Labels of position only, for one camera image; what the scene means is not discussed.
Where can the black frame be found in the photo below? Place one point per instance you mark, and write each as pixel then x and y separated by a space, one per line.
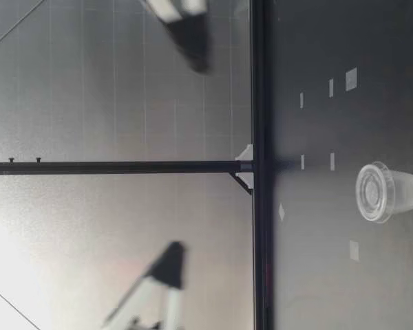
pixel 259 172

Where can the clear plastic cup with lid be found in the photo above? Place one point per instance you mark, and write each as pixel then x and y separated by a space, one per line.
pixel 382 192

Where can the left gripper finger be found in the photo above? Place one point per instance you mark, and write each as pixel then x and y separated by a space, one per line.
pixel 167 266

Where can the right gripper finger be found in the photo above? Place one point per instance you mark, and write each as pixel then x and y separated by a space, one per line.
pixel 190 38

